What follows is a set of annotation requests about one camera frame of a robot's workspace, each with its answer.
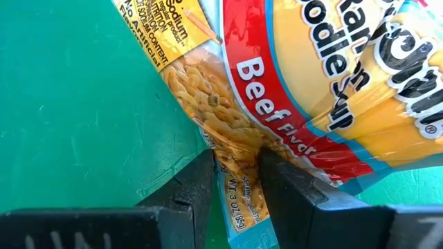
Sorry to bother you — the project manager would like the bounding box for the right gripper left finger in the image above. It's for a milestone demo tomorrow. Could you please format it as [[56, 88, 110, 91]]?
[[0, 148, 216, 249]]

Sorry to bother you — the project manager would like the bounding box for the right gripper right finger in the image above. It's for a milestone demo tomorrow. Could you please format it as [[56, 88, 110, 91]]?
[[258, 147, 443, 249]]

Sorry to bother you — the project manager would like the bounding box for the Maruchan beef ramen pack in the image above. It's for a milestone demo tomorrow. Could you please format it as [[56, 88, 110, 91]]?
[[112, 0, 443, 249]]

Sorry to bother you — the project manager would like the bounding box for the green table mat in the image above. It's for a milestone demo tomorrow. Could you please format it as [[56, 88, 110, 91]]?
[[0, 0, 443, 249]]

